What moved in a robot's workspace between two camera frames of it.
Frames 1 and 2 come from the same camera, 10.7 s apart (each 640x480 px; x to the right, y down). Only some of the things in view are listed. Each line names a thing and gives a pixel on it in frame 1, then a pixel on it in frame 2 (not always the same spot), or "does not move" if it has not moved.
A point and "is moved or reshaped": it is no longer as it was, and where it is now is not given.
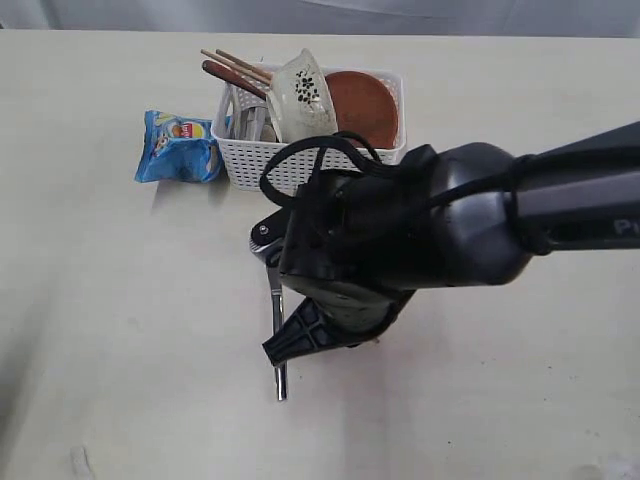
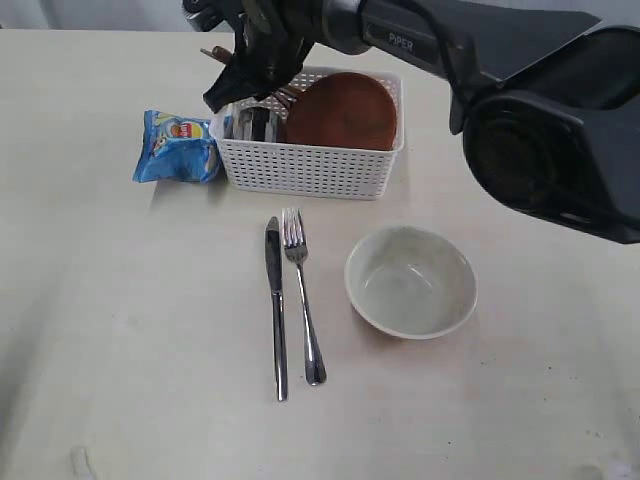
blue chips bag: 179,149 does not move
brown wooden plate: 364,106 does not move
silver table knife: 275,271 does not move
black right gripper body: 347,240 to 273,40
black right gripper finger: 307,330 to 265,90
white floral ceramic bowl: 299,99 is moved or reshaped
